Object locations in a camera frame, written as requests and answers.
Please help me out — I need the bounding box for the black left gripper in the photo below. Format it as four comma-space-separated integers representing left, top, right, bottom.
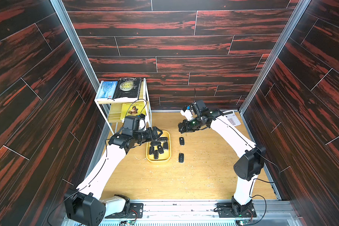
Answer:
131, 126, 162, 144

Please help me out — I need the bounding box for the black silver Porsche key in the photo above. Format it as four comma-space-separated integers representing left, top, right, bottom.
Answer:
159, 137, 168, 142

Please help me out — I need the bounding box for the dark grey car key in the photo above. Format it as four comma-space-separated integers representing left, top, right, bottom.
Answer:
163, 141, 169, 150

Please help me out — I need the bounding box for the black VW car key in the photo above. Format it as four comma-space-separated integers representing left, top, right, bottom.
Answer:
157, 145, 164, 154

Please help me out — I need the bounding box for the black three-button car key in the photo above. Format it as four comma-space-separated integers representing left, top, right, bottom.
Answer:
179, 137, 185, 146

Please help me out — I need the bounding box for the silver-edged car key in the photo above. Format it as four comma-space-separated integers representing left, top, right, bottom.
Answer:
153, 150, 159, 160

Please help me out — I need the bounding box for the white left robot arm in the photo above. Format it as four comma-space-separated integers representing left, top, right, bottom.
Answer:
64, 115, 163, 226

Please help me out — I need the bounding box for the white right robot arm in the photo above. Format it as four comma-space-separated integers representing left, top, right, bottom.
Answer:
178, 100, 266, 216

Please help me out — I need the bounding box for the yellow storage box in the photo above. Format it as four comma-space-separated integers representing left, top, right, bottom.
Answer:
146, 131, 172, 164

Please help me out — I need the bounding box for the yellow book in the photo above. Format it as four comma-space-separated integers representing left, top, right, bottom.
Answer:
108, 101, 147, 122

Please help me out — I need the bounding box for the white calculator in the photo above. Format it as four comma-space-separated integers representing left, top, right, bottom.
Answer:
224, 111, 241, 127

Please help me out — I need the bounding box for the black book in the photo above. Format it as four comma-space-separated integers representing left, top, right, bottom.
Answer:
114, 78, 141, 100

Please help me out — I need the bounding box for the blue book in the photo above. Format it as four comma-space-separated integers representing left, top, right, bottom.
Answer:
97, 81, 118, 100

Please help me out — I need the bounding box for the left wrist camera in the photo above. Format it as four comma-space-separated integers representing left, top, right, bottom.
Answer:
139, 114, 147, 131

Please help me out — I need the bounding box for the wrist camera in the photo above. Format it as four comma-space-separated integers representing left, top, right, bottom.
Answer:
180, 106, 193, 121
139, 114, 147, 131

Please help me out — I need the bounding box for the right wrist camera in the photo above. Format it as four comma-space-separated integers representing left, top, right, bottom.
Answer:
180, 106, 193, 121

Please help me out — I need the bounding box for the white wire shelf rack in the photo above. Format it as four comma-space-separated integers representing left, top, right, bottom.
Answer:
95, 78, 152, 134

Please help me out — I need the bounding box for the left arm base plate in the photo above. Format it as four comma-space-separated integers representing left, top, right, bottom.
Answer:
105, 202, 144, 219

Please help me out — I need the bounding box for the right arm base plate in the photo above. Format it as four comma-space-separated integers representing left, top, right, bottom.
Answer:
213, 201, 257, 218

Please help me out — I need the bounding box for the aluminium left corner post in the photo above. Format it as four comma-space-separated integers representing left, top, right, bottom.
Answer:
50, 0, 100, 91

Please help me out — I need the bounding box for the aluminium corner post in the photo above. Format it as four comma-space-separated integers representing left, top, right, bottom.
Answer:
239, 0, 311, 116
50, 0, 100, 91

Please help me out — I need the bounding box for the aluminium right corner post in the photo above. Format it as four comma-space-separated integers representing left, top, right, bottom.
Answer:
239, 0, 311, 116

